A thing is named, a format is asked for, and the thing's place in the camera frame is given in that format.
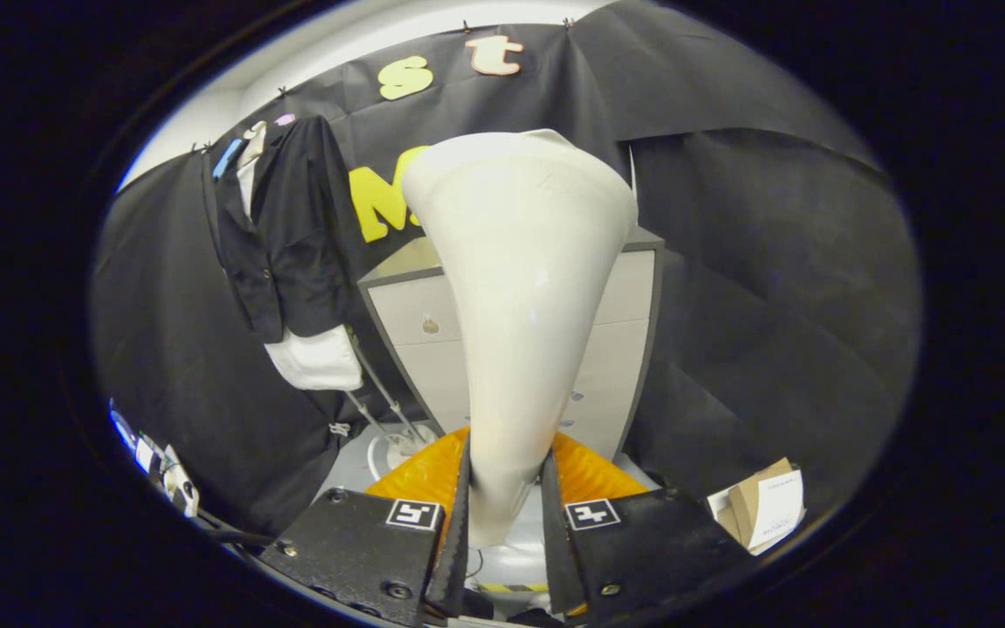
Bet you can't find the white paper sheet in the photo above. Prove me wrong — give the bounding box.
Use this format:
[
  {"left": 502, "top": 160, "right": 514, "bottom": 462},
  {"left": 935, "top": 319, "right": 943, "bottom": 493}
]
[{"left": 745, "top": 469, "right": 807, "bottom": 556}]

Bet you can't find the white power strip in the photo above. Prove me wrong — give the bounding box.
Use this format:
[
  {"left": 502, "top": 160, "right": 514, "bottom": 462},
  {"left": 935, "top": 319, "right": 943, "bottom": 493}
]
[{"left": 110, "top": 401, "right": 200, "bottom": 517}]

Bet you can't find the black backdrop cloth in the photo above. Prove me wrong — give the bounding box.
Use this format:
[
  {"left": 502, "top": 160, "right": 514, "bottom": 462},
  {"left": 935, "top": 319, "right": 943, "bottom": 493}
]
[{"left": 91, "top": 0, "right": 922, "bottom": 537}]

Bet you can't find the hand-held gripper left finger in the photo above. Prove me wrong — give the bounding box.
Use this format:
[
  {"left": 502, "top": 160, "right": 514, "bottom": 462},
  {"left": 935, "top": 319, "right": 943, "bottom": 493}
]
[{"left": 258, "top": 427, "right": 471, "bottom": 627}]

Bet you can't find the black suit jacket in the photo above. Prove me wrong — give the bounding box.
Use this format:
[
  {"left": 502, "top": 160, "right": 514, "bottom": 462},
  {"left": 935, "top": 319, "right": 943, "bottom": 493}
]
[{"left": 203, "top": 115, "right": 364, "bottom": 344}]

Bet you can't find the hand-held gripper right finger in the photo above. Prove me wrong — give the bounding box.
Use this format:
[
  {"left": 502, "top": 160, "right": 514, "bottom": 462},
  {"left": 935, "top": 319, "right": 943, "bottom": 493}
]
[{"left": 542, "top": 430, "right": 752, "bottom": 625}]

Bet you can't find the mannequin stand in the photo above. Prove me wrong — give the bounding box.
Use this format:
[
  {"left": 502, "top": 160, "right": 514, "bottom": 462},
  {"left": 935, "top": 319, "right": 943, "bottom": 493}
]
[{"left": 328, "top": 324, "right": 447, "bottom": 481}]

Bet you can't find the cream mannequin neck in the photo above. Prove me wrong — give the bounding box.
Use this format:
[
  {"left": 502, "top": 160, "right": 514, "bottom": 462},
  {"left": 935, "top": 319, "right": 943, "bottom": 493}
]
[{"left": 236, "top": 120, "right": 268, "bottom": 171}]

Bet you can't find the brown cardboard box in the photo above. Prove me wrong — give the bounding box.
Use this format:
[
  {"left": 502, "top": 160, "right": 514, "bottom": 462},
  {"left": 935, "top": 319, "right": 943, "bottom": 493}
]
[{"left": 708, "top": 458, "right": 796, "bottom": 550}]

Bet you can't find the white garment steamer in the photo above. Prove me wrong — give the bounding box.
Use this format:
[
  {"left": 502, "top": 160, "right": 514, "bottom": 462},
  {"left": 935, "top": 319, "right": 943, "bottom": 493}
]
[{"left": 400, "top": 129, "right": 639, "bottom": 549}]

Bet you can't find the grey and white cabinet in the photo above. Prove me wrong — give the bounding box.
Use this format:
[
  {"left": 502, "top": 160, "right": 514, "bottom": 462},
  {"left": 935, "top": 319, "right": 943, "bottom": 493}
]
[{"left": 357, "top": 225, "right": 665, "bottom": 463}]

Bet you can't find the white shirt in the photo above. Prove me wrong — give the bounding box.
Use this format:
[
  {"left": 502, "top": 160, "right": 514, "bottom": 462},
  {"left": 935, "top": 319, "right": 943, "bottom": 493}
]
[{"left": 236, "top": 155, "right": 364, "bottom": 392}]

